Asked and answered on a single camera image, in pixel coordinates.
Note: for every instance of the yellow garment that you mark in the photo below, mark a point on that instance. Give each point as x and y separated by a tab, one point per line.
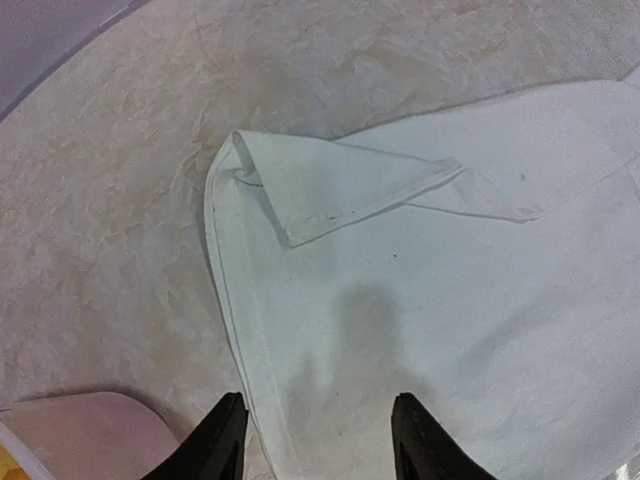
10	469

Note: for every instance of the white plastic laundry basket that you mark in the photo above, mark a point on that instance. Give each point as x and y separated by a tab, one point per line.
100	435

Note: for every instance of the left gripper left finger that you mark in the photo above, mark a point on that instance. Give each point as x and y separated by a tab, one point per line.
215	448

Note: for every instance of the white t-shirt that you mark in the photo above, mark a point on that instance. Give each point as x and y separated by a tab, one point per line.
484	258

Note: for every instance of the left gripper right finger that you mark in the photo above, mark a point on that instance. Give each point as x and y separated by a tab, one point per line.
422	448

